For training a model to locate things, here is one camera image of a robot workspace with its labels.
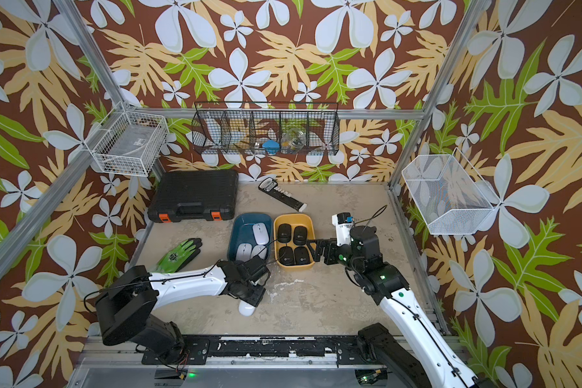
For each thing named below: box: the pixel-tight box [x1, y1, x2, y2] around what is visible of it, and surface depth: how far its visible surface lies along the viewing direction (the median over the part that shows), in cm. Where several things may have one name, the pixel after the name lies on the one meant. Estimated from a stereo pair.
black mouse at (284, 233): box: [277, 223, 292, 244], surface depth 101 cm
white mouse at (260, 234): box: [252, 222, 270, 245], surface depth 101 cm
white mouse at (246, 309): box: [237, 299, 256, 317], surface depth 82 cm
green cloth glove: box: [156, 237, 203, 274], surface depth 96 cm
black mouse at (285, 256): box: [278, 245, 296, 266], surface depth 95 cm
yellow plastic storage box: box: [273, 213, 317, 269], surface depth 100 cm
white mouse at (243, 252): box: [236, 242, 253, 263], surface depth 97 cm
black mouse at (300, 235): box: [293, 225, 308, 246], surface depth 100 cm
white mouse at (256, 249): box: [250, 244, 268, 260], surface depth 97 cm
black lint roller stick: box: [257, 177, 308, 213], surface depth 117 cm
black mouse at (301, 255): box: [294, 245, 311, 266], surface depth 95 cm
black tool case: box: [147, 169, 240, 224], surface depth 107 cm
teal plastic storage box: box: [227, 213, 274, 262], surface depth 101 cm
